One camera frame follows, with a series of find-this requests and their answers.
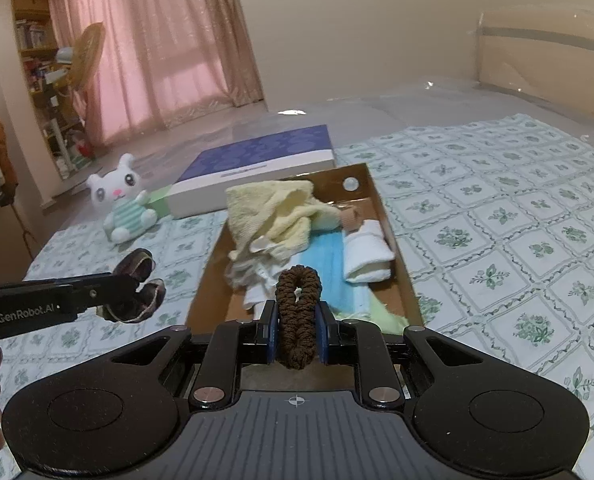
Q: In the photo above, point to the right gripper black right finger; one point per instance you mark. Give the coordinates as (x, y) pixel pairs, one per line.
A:
(359, 344)

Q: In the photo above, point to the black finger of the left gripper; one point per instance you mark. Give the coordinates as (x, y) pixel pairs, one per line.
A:
(114, 293)

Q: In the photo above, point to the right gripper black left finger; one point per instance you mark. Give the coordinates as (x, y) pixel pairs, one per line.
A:
(232, 346)

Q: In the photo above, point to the brown knitted scrunchie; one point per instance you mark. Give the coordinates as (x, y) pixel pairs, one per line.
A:
(298, 292)

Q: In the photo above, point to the light green cloth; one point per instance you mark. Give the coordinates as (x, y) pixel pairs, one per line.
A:
(389, 323)

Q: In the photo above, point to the brown cardboard tray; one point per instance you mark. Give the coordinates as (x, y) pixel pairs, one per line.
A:
(352, 190)

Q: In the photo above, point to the white cloth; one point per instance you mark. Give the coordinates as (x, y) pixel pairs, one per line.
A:
(257, 276)

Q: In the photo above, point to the white rolled towel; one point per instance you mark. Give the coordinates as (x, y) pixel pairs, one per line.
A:
(367, 256)

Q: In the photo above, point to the blue face mask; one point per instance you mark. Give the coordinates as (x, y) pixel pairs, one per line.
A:
(325, 255)

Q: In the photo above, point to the white bunny plush toy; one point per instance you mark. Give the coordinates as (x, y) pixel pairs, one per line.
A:
(120, 198)

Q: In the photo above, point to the green cardboard box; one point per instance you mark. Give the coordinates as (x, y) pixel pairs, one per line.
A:
(157, 201)

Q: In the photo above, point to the yellow towel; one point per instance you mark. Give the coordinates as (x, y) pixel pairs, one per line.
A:
(276, 217)

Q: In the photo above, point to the green patterned bed sheet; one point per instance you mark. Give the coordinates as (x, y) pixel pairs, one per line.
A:
(495, 223)

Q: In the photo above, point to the blue and white flat box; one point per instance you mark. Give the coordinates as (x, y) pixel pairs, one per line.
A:
(202, 185)

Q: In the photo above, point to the wooden bookshelf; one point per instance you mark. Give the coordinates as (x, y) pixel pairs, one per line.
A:
(46, 68)

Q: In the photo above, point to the standing fan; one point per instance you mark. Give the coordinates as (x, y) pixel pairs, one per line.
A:
(76, 67)

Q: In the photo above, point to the pink curtain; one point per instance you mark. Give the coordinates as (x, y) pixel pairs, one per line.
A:
(164, 62)

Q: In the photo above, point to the wooden headboard in plastic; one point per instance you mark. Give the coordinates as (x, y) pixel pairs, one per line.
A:
(546, 52)

